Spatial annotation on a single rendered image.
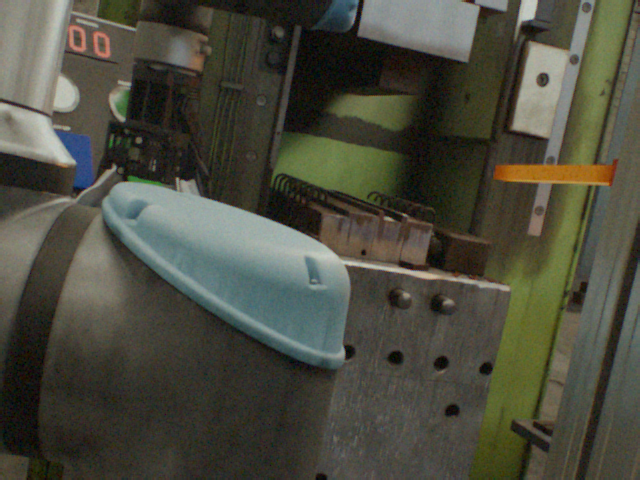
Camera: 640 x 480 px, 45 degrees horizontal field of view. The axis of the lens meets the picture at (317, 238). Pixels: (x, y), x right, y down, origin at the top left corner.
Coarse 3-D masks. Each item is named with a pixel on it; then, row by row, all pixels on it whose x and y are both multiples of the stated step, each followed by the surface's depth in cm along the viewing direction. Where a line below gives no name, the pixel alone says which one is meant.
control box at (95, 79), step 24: (72, 24) 104; (96, 24) 107; (72, 48) 103; (120, 48) 108; (72, 72) 102; (96, 72) 104; (120, 72) 107; (96, 96) 103; (72, 120) 100; (96, 120) 102; (120, 120) 104; (96, 144) 101; (96, 168) 100; (72, 192) 96
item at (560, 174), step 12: (504, 168) 123; (516, 168) 119; (528, 168) 116; (540, 168) 113; (552, 168) 110; (564, 168) 107; (576, 168) 104; (588, 168) 102; (600, 168) 100; (612, 168) 96; (504, 180) 125; (516, 180) 121; (528, 180) 117; (540, 180) 113; (552, 180) 110; (564, 180) 107; (576, 180) 104; (588, 180) 102; (600, 180) 99; (612, 180) 96
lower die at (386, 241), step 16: (288, 208) 150; (320, 208) 136; (336, 208) 136; (352, 208) 137; (368, 208) 135; (320, 224) 128; (336, 224) 129; (352, 224) 129; (368, 224) 130; (384, 224) 131; (400, 224) 132; (416, 224) 132; (432, 224) 133; (336, 240) 129; (352, 240) 130; (368, 240) 131; (384, 240) 131; (400, 240) 132; (416, 240) 133; (352, 256) 130; (368, 256) 131; (384, 256) 132; (400, 256) 133; (416, 256) 133
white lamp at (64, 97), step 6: (60, 78) 100; (60, 84) 100; (66, 84) 100; (60, 90) 99; (66, 90) 100; (72, 90) 101; (60, 96) 99; (66, 96) 100; (72, 96) 100; (54, 102) 98; (60, 102) 99; (66, 102) 99; (72, 102) 100
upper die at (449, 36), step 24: (360, 0) 126; (384, 0) 125; (408, 0) 126; (432, 0) 127; (456, 0) 128; (360, 24) 124; (384, 24) 125; (408, 24) 126; (432, 24) 127; (456, 24) 128; (312, 48) 151; (336, 48) 144; (360, 48) 138; (384, 48) 132; (408, 48) 127; (432, 48) 128; (456, 48) 129
